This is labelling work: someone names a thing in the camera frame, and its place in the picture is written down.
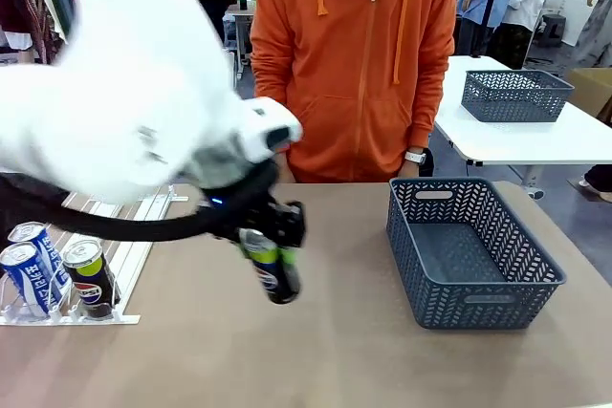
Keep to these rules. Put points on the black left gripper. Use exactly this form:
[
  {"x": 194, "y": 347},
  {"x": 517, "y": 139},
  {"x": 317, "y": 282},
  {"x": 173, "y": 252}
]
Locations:
[{"x": 282, "y": 221}]

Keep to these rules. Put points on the black Pepsi can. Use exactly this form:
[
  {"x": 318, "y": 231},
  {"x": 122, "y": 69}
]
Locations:
[
  {"x": 91, "y": 284},
  {"x": 270, "y": 276}
]

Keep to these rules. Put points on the blue Pocari Sweat can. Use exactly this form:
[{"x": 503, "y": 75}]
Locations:
[
  {"x": 49, "y": 248},
  {"x": 26, "y": 279}
]

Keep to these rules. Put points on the person's left forearm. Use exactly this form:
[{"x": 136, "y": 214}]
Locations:
[{"x": 432, "y": 107}]

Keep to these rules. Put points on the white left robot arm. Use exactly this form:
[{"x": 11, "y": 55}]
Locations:
[{"x": 119, "y": 92}]

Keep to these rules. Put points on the person's right forearm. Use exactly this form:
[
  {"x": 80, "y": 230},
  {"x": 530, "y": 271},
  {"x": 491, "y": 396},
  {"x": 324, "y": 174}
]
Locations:
[{"x": 268, "y": 88}]

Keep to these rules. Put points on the white can dispenser rack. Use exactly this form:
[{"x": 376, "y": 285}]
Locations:
[{"x": 130, "y": 255}]

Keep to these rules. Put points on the person's right hand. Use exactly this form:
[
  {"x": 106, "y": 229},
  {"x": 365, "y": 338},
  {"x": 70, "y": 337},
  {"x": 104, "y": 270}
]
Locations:
[{"x": 284, "y": 166}]

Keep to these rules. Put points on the person's left hand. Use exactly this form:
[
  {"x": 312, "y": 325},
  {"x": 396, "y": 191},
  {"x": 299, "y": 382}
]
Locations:
[{"x": 410, "y": 170}]

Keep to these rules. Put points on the white wrist watch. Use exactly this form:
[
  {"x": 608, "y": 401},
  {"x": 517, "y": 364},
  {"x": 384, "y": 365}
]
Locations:
[{"x": 415, "y": 157}]

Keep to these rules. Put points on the person in orange hoodie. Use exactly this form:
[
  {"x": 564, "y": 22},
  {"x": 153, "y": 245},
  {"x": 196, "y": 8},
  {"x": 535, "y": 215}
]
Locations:
[{"x": 354, "y": 69}]

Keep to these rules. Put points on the grey plastic basket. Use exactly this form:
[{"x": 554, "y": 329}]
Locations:
[
  {"x": 478, "y": 308},
  {"x": 514, "y": 102}
]

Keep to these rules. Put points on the white side table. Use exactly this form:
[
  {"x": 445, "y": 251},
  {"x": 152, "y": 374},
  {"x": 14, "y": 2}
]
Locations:
[{"x": 526, "y": 140}]

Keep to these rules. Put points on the black stool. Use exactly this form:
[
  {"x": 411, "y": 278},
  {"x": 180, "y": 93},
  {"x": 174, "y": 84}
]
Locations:
[{"x": 554, "y": 30}]

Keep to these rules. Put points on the cardboard box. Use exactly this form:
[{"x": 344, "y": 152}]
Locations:
[{"x": 593, "y": 90}]

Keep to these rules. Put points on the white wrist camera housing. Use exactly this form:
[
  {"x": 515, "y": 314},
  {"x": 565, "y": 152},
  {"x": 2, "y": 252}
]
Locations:
[{"x": 268, "y": 128}]

